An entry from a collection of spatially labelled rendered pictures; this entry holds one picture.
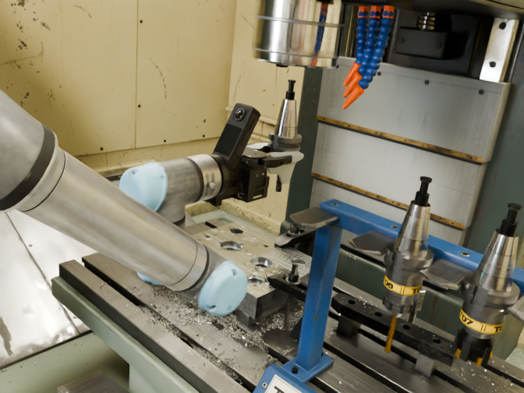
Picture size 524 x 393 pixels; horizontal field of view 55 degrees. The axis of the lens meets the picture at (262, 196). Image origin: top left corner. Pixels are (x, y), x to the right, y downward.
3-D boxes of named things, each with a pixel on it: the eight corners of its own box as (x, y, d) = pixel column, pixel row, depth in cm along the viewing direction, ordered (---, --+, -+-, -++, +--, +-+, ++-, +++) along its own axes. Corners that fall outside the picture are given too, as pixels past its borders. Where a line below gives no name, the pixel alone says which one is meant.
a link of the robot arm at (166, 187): (115, 213, 78) (115, 160, 75) (172, 199, 86) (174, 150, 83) (145, 231, 73) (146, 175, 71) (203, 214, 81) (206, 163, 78)
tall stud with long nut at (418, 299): (409, 345, 104) (423, 290, 99) (397, 339, 105) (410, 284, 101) (416, 340, 105) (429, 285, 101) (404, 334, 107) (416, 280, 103)
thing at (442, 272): (454, 294, 62) (455, 288, 61) (414, 277, 65) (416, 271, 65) (476, 277, 67) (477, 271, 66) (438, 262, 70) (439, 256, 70)
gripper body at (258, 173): (241, 185, 98) (192, 196, 89) (245, 141, 95) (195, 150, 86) (270, 196, 93) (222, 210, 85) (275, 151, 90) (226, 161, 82)
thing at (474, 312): (508, 326, 64) (515, 304, 63) (490, 339, 61) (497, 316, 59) (471, 307, 67) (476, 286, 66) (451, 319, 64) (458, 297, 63)
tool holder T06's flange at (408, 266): (438, 270, 70) (442, 253, 69) (415, 281, 65) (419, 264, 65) (398, 252, 74) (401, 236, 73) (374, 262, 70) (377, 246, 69)
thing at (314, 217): (311, 231, 75) (312, 226, 75) (285, 219, 79) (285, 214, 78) (338, 221, 80) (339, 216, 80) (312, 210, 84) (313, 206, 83)
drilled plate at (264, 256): (254, 320, 99) (256, 297, 98) (164, 262, 117) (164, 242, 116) (323, 283, 116) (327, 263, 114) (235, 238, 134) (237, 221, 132)
